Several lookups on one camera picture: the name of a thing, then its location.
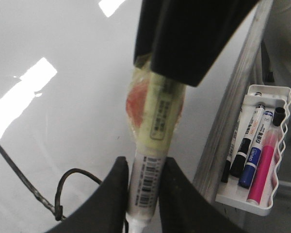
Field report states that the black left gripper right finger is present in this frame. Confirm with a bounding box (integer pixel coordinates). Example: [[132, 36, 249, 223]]
[[159, 157, 238, 233]]

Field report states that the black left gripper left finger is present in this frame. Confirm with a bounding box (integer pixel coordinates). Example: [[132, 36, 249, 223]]
[[48, 156, 129, 233]]

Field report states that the white black whiteboard marker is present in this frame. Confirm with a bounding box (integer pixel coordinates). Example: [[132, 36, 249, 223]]
[[125, 55, 186, 233]]

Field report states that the black capped whiteboard marker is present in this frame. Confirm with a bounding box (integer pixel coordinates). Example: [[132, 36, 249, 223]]
[[230, 104, 265, 178]]

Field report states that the blue capped whiteboard marker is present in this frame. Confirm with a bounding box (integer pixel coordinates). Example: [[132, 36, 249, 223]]
[[238, 111, 274, 188]]

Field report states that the black marker at tray left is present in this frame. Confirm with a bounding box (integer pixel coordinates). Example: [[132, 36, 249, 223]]
[[220, 91, 263, 183]]

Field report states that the pink highlighter pen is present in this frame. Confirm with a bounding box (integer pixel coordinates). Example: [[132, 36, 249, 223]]
[[247, 128, 280, 205]]

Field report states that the loose black marker cap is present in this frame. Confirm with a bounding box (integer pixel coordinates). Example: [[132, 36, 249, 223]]
[[273, 107, 286, 127]]

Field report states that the white plastic marker tray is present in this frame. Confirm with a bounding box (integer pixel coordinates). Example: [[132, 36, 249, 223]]
[[216, 84, 291, 216]]

